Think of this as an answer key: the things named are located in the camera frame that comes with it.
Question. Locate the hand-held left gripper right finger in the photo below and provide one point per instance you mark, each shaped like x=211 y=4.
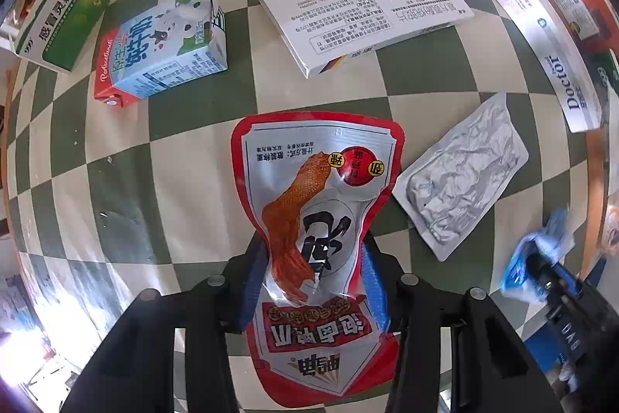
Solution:
x=376 y=292

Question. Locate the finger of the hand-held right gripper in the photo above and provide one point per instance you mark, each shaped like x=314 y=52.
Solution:
x=568 y=282

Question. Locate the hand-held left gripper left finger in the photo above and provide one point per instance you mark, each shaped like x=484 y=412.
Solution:
x=255 y=292

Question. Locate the blue plastic wrapper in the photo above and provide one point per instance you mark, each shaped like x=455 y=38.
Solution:
x=517 y=270

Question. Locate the red silver snack packet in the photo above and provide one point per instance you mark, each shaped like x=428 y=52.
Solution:
x=314 y=219

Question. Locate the silver foil pouch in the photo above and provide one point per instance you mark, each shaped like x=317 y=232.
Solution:
x=459 y=185

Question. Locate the green checkered tablecloth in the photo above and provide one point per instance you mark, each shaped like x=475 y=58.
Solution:
x=193 y=161

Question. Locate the long white toothpaste box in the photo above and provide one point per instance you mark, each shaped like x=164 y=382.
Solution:
x=541 y=31

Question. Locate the blue white milk carton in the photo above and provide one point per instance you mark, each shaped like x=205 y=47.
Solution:
x=164 y=50

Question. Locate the flattened white medicine box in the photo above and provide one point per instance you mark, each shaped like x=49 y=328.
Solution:
x=358 y=6

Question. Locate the green white medicine box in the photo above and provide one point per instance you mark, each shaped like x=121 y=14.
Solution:
x=53 y=26

